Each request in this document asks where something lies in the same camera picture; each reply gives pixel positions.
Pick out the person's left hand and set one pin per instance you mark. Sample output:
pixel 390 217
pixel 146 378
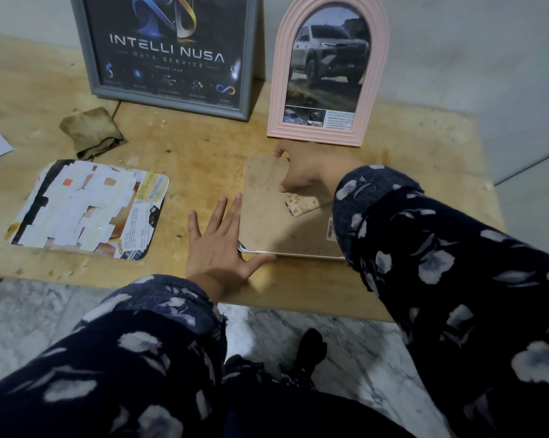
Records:
pixel 215 260

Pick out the person's right hand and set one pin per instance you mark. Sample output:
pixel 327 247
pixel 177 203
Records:
pixel 315 164

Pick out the pink arched picture frame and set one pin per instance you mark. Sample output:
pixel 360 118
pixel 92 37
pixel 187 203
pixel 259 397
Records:
pixel 279 127

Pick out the brown backing board with stand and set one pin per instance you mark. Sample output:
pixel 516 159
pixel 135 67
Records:
pixel 270 209

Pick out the pale paper sheet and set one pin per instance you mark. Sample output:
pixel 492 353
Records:
pixel 87 209

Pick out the brown wiping cloth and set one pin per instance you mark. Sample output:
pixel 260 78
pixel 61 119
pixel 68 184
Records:
pixel 92 132

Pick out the grey picture frame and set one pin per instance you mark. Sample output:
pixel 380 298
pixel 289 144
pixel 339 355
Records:
pixel 80 50

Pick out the person's left forearm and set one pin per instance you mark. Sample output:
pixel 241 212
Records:
pixel 110 360

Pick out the person's right forearm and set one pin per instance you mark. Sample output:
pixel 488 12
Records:
pixel 461 291

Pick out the person's right foot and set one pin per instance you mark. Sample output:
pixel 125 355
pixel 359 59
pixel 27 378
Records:
pixel 311 351

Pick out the person's dark floral dress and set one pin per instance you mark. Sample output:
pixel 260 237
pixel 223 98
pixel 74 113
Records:
pixel 302 406

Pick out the white cabinet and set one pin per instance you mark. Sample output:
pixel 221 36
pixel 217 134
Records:
pixel 534 205

